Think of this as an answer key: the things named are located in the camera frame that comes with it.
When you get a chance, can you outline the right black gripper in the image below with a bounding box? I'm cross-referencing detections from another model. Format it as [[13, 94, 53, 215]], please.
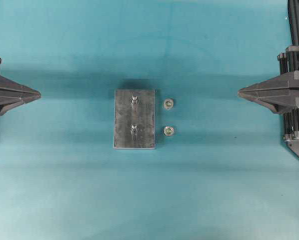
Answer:
[[237, 45, 299, 142]]

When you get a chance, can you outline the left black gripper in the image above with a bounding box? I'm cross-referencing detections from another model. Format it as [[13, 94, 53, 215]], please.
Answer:
[[0, 58, 41, 117]]

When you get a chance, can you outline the grey metal base block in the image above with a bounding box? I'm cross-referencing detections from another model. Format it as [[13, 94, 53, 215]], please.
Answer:
[[113, 89, 156, 150]]

